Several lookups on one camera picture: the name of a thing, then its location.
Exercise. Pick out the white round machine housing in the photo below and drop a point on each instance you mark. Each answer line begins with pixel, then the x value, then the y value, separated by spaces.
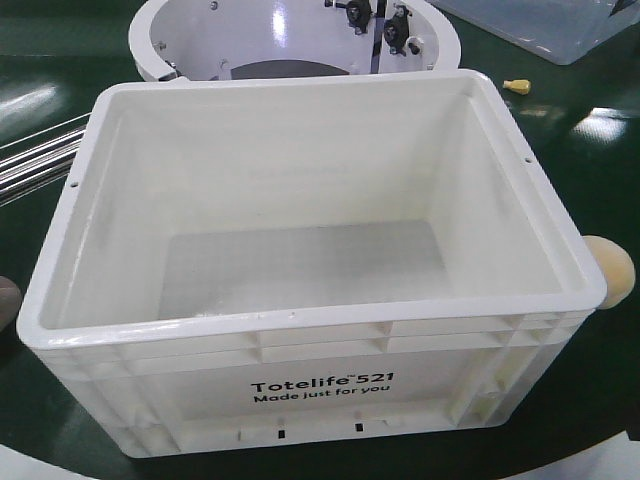
pixel 220 40

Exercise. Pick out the brown plush ball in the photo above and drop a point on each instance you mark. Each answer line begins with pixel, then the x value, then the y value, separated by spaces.
pixel 10 301

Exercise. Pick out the white plastic tote box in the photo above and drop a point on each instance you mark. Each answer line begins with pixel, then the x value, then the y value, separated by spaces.
pixel 254 263

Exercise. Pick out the clear plastic bin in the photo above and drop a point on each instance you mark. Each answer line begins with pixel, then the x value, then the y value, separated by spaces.
pixel 560 32

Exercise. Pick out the metal rods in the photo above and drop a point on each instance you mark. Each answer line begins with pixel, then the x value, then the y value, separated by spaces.
pixel 37 160

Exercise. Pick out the small yellow plastic cap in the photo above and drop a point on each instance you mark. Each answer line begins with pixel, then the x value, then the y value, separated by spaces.
pixel 518 86

